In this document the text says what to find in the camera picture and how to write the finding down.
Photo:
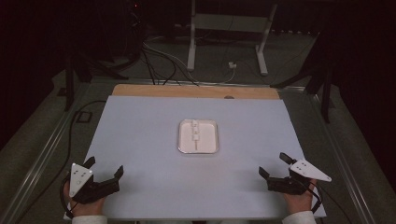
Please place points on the metal floor rail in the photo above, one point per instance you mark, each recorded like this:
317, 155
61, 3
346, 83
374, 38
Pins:
42, 154
342, 155

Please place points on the black square floor plate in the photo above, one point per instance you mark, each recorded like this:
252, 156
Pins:
83, 117

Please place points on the white square tray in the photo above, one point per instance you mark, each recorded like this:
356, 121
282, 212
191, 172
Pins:
205, 146

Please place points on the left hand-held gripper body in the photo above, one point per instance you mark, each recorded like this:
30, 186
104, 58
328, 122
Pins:
81, 186

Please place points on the pale blue table mat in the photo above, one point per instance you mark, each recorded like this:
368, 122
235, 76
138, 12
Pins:
146, 133

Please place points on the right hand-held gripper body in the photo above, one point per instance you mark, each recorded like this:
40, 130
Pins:
306, 170

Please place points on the person's right hand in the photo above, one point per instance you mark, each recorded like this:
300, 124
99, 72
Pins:
299, 201

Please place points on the person's left hand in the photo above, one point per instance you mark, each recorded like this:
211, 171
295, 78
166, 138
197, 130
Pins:
85, 207

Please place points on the dark equipment rack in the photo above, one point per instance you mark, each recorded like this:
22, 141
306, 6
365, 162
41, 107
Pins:
134, 28

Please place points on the black stand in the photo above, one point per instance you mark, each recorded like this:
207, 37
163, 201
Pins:
325, 93
69, 84

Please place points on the white metal stand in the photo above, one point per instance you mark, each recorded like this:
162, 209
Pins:
229, 23

